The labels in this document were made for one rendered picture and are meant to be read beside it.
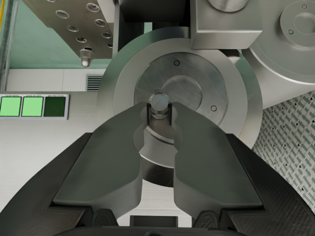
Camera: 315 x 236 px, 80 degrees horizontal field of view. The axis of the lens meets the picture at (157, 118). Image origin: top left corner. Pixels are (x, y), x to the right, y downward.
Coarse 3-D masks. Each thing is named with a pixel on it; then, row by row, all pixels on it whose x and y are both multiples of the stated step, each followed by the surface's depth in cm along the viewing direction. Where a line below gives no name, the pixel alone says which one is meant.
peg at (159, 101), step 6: (156, 96) 12; (162, 96) 12; (150, 102) 12; (156, 102) 12; (162, 102) 12; (168, 102) 12; (150, 108) 12; (156, 108) 12; (162, 108) 12; (168, 108) 12; (156, 114) 12; (162, 114) 12
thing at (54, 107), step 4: (48, 100) 51; (52, 100) 50; (56, 100) 50; (60, 100) 50; (64, 100) 50; (48, 104) 50; (52, 104) 50; (56, 104) 50; (60, 104) 50; (48, 108) 50; (52, 108) 50; (56, 108) 50; (60, 108) 50; (48, 112) 50; (52, 112) 50; (56, 112) 50; (60, 112) 50
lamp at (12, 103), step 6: (6, 102) 51; (12, 102) 51; (18, 102) 51; (6, 108) 50; (12, 108) 50; (18, 108) 50; (0, 114) 50; (6, 114) 50; (12, 114) 50; (18, 114) 50
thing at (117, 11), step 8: (120, 8) 19; (120, 16) 19; (120, 24) 19; (128, 24) 24; (136, 24) 31; (120, 32) 19; (128, 32) 24; (136, 32) 32; (120, 40) 20; (128, 40) 24; (120, 48) 20; (112, 56) 18
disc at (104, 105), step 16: (160, 32) 18; (176, 32) 18; (128, 48) 18; (112, 64) 18; (240, 64) 17; (112, 80) 17; (256, 80) 17; (112, 96) 17; (256, 96) 17; (112, 112) 17; (256, 112) 17; (256, 128) 16; (144, 160) 16; (144, 176) 16; (160, 176) 16
